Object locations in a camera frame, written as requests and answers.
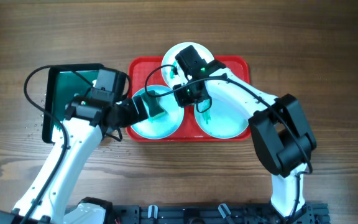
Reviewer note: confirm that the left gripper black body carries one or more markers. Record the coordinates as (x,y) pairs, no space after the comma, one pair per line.
(127,114)

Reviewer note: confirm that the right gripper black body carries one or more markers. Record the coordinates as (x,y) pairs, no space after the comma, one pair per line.
(184,97)

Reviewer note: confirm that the green yellow sponge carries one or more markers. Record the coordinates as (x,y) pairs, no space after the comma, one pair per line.
(154,108)

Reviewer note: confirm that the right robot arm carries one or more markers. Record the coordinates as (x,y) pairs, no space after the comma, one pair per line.
(281,134)

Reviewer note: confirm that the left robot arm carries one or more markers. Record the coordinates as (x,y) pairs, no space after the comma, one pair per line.
(88,119)

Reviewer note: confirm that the red plastic tray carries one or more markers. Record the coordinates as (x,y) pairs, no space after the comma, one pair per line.
(189,130)

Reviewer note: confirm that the black water tray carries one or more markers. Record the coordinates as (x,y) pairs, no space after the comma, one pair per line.
(65,83)

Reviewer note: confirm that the white plate at back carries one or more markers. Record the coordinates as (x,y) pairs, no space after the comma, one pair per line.
(173,74)

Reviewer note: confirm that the light blue left plate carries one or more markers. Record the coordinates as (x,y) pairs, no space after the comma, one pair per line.
(163,125)

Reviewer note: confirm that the light blue plate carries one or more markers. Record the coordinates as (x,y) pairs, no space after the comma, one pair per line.
(221,120)
(163,125)

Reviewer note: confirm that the light blue right plate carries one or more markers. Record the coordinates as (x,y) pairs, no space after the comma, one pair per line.
(221,120)

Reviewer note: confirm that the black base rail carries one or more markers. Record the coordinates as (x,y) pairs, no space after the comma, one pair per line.
(197,214)

